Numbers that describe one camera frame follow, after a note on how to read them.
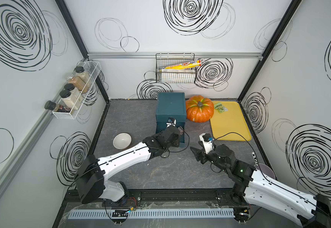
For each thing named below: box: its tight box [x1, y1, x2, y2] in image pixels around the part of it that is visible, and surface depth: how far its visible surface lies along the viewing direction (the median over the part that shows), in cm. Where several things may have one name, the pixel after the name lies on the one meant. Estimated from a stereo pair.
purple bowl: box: [258, 163, 276, 180], surface depth 81 cm
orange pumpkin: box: [185, 95, 215, 124], surface depth 101 cm
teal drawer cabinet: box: [155, 92, 187, 145], surface depth 89 cm
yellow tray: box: [210, 100, 252, 142], surface depth 108 cm
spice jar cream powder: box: [58, 89, 79, 111], surface depth 66 cm
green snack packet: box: [214, 102, 229, 114], surface depth 117 cm
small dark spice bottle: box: [44, 100, 71, 113], surface depth 62 cm
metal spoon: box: [252, 152, 259, 167], surface depth 80 cm
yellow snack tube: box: [159, 59, 203, 70], surface depth 89 cm
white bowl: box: [112, 132, 132, 151], surface depth 93 cm
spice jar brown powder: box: [67, 74, 89, 94], surface depth 74 cm
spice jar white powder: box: [63, 83, 84, 103], surface depth 69 cm
